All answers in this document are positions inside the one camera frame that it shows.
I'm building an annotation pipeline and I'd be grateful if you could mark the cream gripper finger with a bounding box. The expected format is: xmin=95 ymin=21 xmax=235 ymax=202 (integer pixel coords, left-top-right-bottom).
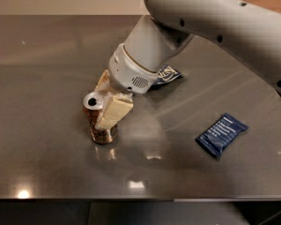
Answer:
xmin=95 ymin=69 xmax=110 ymax=92
xmin=95 ymin=95 xmax=133 ymax=129

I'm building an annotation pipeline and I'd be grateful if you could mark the orange soda can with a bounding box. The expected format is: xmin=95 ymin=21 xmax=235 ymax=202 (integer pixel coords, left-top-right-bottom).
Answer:
xmin=82 ymin=91 xmax=118 ymax=145

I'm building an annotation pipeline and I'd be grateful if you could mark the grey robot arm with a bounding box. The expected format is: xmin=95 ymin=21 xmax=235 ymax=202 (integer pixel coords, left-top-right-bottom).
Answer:
xmin=96 ymin=0 xmax=281 ymax=129

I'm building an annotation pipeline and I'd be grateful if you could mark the crumpled blue chip bag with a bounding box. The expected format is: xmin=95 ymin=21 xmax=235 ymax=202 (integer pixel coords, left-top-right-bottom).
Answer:
xmin=154 ymin=64 xmax=182 ymax=85

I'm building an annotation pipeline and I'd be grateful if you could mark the blue snack bar wrapper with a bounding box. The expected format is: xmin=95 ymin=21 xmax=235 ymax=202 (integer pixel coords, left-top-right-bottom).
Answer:
xmin=196 ymin=113 xmax=248 ymax=158

